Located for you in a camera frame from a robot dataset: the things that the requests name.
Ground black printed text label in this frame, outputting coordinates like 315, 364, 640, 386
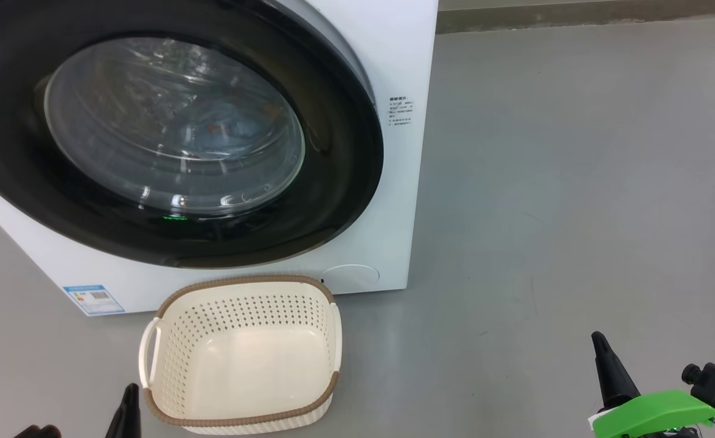
388, 96, 414, 127

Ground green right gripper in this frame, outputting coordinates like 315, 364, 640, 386
588, 332, 715, 438

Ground cream perforated laundry basket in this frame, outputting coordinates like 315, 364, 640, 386
139, 274, 341, 435

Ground blue energy label sticker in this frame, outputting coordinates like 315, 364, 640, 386
63, 284, 125, 316

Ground round filter cover panel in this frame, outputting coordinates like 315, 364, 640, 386
323, 264, 380, 293

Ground white front-load washing machine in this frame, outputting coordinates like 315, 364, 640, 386
0, 0, 439, 317

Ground black round glass washer door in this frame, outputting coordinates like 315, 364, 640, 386
0, 0, 385, 269

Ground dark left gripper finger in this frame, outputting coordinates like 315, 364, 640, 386
105, 383, 142, 438

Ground blue printed garment orange bears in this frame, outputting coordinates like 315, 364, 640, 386
178, 100, 285, 159

